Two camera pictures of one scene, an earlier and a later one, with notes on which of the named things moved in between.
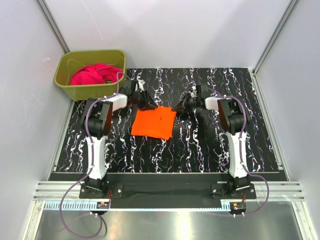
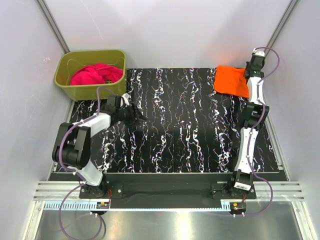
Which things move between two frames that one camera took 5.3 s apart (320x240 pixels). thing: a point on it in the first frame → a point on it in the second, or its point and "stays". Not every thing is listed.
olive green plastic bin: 89,75 stays
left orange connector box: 103,205 stays
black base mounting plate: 168,186 stays
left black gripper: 147,100 → 136,117
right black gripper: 180,105 → 247,65
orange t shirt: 157,122 → 231,80
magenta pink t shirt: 97,73 stays
